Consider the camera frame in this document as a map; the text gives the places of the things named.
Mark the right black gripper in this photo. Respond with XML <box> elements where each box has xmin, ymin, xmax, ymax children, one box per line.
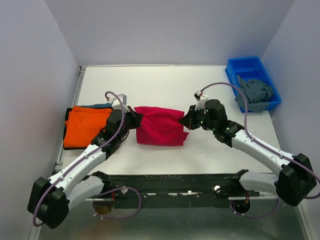
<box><xmin>179</xmin><ymin>103</ymin><xmax>217</xmax><ymax>131</ymax></box>

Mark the magenta t shirt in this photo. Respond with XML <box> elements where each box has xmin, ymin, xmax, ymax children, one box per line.
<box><xmin>134</xmin><ymin>106</ymin><xmax>189</xmax><ymax>147</ymax></box>

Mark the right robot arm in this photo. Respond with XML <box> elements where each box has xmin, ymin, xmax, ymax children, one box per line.
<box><xmin>179</xmin><ymin>99</ymin><xmax>317</xmax><ymax>207</ymax></box>

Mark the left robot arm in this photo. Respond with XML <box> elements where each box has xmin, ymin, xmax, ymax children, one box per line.
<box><xmin>27</xmin><ymin>107</ymin><xmax>143</xmax><ymax>229</ymax></box>

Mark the teal folded t shirt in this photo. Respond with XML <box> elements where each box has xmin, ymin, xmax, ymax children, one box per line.
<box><xmin>85</xmin><ymin>103</ymin><xmax>112</xmax><ymax>109</ymax></box>

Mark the orange folded t shirt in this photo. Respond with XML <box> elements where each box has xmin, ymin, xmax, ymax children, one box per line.
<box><xmin>69</xmin><ymin>106</ymin><xmax>113</xmax><ymax>150</ymax></box>

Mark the grey crumpled t shirt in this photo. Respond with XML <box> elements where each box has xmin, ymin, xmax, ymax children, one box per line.
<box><xmin>237</xmin><ymin>75</ymin><xmax>274</xmax><ymax>113</ymax></box>

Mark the blue plastic bin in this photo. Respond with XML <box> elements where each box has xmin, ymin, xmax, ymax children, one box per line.
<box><xmin>225</xmin><ymin>56</ymin><xmax>282</xmax><ymax>111</ymax></box>

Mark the black folded t shirt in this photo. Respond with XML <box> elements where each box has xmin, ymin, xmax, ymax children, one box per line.
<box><xmin>63</xmin><ymin>108</ymin><xmax>73</xmax><ymax>150</ymax></box>

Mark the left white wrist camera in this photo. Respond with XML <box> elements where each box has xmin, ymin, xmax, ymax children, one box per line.
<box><xmin>111</xmin><ymin>94</ymin><xmax>129</xmax><ymax>112</ymax></box>

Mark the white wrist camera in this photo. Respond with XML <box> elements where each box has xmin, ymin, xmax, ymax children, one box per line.
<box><xmin>194</xmin><ymin>90</ymin><xmax>209</xmax><ymax>111</ymax></box>
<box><xmin>111</xmin><ymin>94</ymin><xmax>129</xmax><ymax>112</ymax></box>

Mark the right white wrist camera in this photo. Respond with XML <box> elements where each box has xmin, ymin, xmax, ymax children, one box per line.
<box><xmin>194</xmin><ymin>90</ymin><xmax>209</xmax><ymax>111</ymax></box>

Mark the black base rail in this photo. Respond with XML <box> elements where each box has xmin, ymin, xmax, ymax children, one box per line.
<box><xmin>92</xmin><ymin>171</ymin><xmax>260</xmax><ymax>209</ymax></box>

